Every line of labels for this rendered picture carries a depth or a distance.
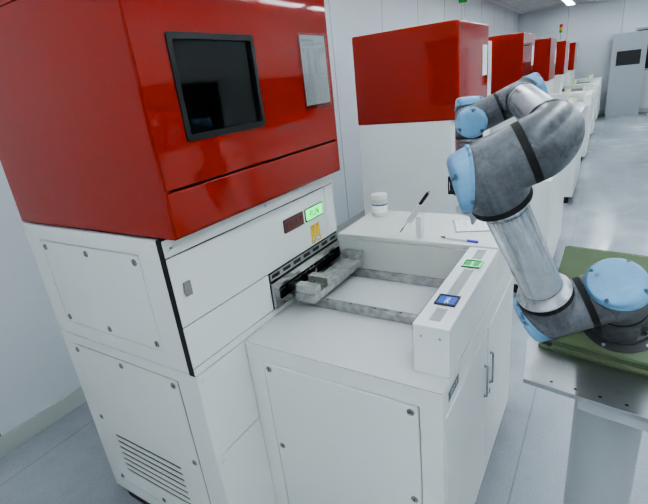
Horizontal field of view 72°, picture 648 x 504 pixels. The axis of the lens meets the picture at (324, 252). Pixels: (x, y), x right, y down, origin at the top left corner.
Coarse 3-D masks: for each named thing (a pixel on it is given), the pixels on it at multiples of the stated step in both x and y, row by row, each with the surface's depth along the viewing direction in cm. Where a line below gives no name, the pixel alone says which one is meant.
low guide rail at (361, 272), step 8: (360, 272) 172; (368, 272) 170; (376, 272) 168; (384, 272) 167; (392, 272) 166; (392, 280) 165; (400, 280) 164; (408, 280) 162; (416, 280) 160; (424, 280) 158; (432, 280) 157; (440, 280) 155
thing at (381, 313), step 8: (312, 304) 154; (320, 304) 152; (328, 304) 150; (336, 304) 148; (344, 304) 146; (352, 304) 146; (360, 304) 145; (352, 312) 146; (360, 312) 144; (368, 312) 142; (376, 312) 141; (384, 312) 139; (392, 312) 138; (400, 312) 137; (392, 320) 138; (400, 320) 137; (408, 320) 135
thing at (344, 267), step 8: (336, 264) 171; (344, 264) 170; (352, 264) 170; (360, 264) 174; (328, 272) 165; (336, 272) 164; (344, 272) 163; (352, 272) 169; (336, 280) 159; (328, 288) 155; (296, 296) 152; (304, 296) 150; (312, 296) 148; (320, 296) 151
